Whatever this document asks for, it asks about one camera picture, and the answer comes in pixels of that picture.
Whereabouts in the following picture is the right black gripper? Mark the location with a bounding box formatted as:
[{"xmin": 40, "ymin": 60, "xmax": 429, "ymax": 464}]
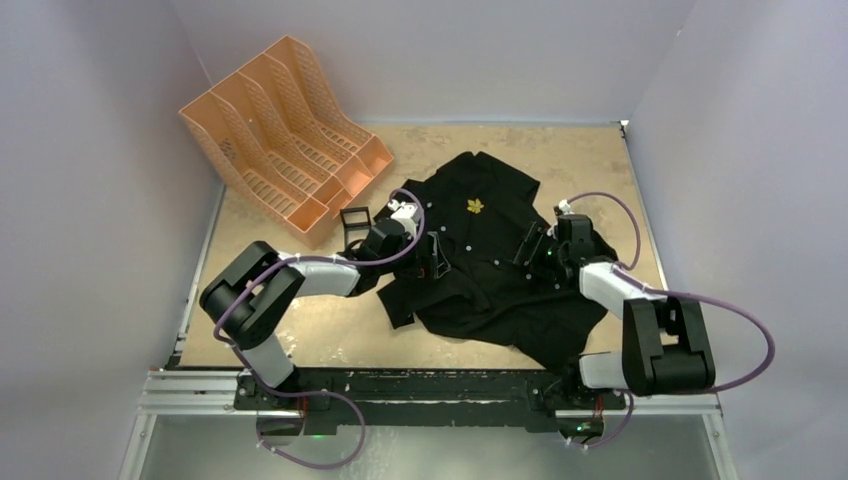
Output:
[{"xmin": 505, "ymin": 222, "xmax": 568, "ymax": 282}]

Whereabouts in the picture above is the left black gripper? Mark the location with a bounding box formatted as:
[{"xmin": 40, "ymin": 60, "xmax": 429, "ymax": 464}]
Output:
[{"xmin": 378, "ymin": 231, "xmax": 448, "ymax": 279}]

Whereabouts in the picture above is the black button shirt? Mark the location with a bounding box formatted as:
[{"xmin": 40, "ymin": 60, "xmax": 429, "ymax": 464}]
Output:
[{"xmin": 377, "ymin": 152, "xmax": 607, "ymax": 371}]

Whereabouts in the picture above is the gold leaf brooch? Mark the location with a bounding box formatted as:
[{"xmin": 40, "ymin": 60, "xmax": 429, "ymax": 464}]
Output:
[{"xmin": 466, "ymin": 198, "xmax": 485, "ymax": 214}]

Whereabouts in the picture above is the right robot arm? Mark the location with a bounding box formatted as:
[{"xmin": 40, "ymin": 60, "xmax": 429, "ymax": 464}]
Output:
[{"xmin": 513, "ymin": 214, "xmax": 716, "ymax": 407}]

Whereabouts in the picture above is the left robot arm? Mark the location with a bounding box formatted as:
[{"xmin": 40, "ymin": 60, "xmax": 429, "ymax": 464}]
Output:
[{"xmin": 199, "ymin": 219, "xmax": 451, "ymax": 409}]

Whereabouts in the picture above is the orange plastic file organizer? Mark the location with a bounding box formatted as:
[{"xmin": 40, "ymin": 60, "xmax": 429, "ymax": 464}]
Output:
[{"xmin": 179, "ymin": 36, "xmax": 394, "ymax": 248}]

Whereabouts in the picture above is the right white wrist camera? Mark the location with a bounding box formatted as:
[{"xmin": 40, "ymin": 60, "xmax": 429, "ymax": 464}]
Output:
[{"xmin": 547, "ymin": 199, "xmax": 573, "ymax": 239}]

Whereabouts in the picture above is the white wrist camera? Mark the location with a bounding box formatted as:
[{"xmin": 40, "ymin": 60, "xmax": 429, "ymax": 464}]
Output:
[
  {"xmin": 547, "ymin": 199, "xmax": 573, "ymax": 239},
  {"xmin": 387, "ymin": 200, "xmax": 423, "ymax": 236}
]

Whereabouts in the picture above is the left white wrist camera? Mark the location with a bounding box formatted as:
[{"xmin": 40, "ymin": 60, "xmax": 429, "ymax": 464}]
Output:
[{"xmin": 387, "ymin": 200, "xmax": 423, "ymax": 236}]

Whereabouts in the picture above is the small black rectangular frame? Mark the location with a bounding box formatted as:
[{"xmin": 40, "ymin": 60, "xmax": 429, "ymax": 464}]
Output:
[{"xmin": 339, "ymin": 206, "xmax": 373, "ymax": 247}]

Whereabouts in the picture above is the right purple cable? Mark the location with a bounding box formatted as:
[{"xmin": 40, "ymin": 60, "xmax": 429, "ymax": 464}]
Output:
[{"xmin": 556, "ymin": 192, "xmax": 776, "ymax": 452}]

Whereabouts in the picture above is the purple cable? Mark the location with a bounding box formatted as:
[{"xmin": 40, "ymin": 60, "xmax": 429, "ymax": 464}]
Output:
[
  {"xmin": 213, "ymin": 188, "xmax": 429, "ymax": 472},
  {"xmin": 556, "ymin": 192, "xmax": 776, "ymax": 452}
]

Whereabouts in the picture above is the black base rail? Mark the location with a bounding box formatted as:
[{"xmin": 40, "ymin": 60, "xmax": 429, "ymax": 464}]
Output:
[{"xmin": 233, "ymin": 367, "xmax": 627, "ymax": 435}]

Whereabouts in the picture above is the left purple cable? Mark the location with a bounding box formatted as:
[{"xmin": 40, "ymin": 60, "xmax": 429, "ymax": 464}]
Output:
[{"xmin": 213, "ymin": 188, "xmax": 429, "ymax": 472}]

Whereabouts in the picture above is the aluminium frame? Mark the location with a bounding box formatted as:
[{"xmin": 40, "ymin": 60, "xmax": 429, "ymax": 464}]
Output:
[{"xmin": 119, "ymin": 368, "xmax": 737, "ymax": 479}]

